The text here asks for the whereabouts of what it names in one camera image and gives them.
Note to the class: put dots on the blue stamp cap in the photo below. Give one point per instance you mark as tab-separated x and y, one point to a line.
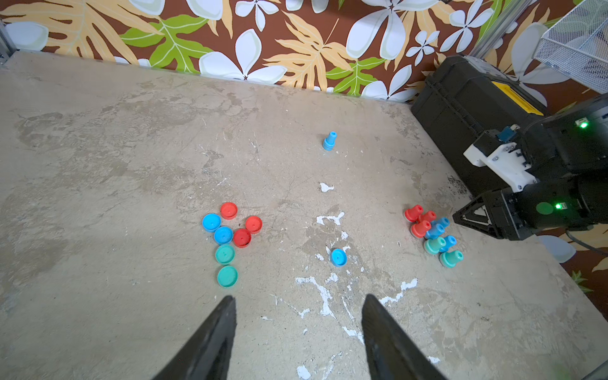
339	258

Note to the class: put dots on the black toolbox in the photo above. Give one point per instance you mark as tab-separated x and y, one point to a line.
464	97

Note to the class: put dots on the red stamp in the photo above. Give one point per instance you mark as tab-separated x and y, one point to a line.
420	229
429	216
414	213

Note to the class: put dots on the white mesh basket right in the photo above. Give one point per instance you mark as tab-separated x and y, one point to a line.
576	45

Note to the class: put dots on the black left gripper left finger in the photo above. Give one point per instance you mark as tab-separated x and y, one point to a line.
207	354

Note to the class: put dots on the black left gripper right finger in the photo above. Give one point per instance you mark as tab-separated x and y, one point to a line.
391	354

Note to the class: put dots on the red cap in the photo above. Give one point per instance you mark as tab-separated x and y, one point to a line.
229	211
254	224
242	238

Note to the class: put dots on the green stamp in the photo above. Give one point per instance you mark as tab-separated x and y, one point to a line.
433	246
451	259

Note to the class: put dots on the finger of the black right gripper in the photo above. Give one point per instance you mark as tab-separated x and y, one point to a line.
478	214

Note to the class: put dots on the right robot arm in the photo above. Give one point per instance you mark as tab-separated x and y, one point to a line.
555	172

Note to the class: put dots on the green cap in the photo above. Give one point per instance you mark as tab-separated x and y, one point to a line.
225	254
227	276

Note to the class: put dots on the blue stamp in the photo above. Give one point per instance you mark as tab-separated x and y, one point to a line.
451	241
436	231
329	141
444	222

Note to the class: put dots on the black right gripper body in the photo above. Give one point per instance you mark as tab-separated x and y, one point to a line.
572	203

